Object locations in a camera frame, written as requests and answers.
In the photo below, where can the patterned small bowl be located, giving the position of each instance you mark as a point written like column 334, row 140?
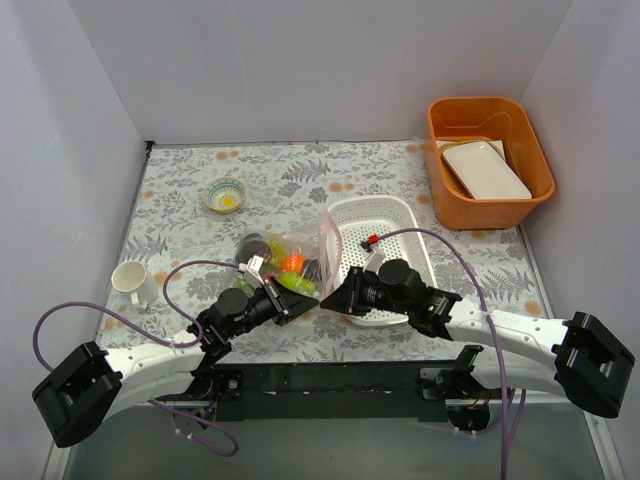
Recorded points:
column 225, row 194

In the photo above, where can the orange fruit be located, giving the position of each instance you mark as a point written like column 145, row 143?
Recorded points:
column 294, row 263

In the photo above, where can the white rectangular plate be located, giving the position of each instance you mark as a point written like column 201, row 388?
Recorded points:
column 481, row 168

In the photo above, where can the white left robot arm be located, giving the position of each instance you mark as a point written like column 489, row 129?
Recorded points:
column 92, row 384

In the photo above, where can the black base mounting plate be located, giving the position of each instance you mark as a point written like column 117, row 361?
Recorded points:
column 422, row 390

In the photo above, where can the green pear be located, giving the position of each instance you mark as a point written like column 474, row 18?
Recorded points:
column 297, row 283

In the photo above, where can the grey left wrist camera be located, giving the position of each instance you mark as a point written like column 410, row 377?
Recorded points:
column 251, row 271

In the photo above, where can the yellow banana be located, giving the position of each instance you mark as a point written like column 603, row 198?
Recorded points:
column 279, row 252

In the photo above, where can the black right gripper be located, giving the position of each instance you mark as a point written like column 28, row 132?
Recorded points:
column 353, row 291

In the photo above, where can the white paper cup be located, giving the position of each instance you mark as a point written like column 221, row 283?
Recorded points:
column 133, row 280

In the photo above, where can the clear zip top bag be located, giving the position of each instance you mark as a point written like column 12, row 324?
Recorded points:
column 322, row 241

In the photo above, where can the green grape bunch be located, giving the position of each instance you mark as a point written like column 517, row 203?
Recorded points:
column 242, row 284

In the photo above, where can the floral patterned table mat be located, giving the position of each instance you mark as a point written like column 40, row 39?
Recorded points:
column 186, row 245

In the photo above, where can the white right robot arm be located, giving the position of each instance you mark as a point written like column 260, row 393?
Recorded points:
column 579, row 358

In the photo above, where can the dark purple plum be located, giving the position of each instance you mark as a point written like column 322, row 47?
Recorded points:
column 311, row 270

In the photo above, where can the orange plastic tub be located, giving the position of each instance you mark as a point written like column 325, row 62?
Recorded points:
column 463, row 119

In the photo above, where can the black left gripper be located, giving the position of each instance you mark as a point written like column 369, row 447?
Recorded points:
column 279, row 301

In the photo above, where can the dark red apple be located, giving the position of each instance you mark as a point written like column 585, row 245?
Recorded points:
column 250, row 247

